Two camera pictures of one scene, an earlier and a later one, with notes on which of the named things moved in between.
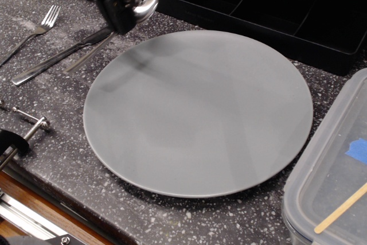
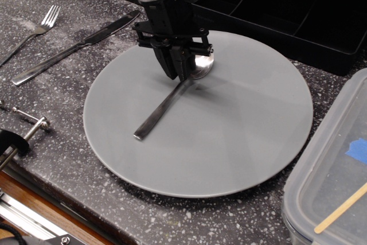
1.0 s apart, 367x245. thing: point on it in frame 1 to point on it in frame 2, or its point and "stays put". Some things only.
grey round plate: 198,114 stays put
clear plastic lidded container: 324,202 stays put
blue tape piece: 358,148 stays put
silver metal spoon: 143,10 to 203,64
